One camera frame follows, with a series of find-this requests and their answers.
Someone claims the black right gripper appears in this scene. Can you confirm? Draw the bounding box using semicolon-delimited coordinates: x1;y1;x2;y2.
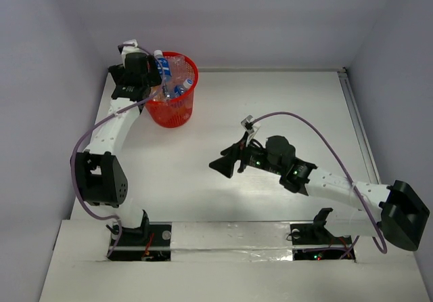
208;131;283;178

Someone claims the blue label plastic bottle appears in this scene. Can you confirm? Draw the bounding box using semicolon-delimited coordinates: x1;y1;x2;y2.
154;49;172;83

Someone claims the clear crushed plastic bottle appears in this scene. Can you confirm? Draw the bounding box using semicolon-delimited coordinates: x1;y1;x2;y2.
166;55;190;81

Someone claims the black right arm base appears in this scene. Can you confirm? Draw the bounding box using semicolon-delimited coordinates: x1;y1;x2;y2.
286;208;356;261

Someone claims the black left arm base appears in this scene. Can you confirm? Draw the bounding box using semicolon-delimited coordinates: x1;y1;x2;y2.
108;223;172;262

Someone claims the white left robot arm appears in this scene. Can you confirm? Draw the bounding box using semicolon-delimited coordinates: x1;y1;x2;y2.
70;44;162;244

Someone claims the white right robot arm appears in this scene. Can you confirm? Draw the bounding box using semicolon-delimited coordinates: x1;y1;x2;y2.
209;135;430;251

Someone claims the red mesh plastic bin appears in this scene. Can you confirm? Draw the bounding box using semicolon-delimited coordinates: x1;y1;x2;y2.
145;51;199;128

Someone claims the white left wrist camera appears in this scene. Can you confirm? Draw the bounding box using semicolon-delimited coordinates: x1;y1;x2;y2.
118;39;140;55

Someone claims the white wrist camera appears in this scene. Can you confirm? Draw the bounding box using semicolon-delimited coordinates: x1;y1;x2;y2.
118;39;140;55
241;115;260;145

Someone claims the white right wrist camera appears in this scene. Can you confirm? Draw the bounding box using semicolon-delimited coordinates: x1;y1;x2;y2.
241;115;260;145

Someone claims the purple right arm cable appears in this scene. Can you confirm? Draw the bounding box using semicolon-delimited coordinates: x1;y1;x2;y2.
250;111;388;255

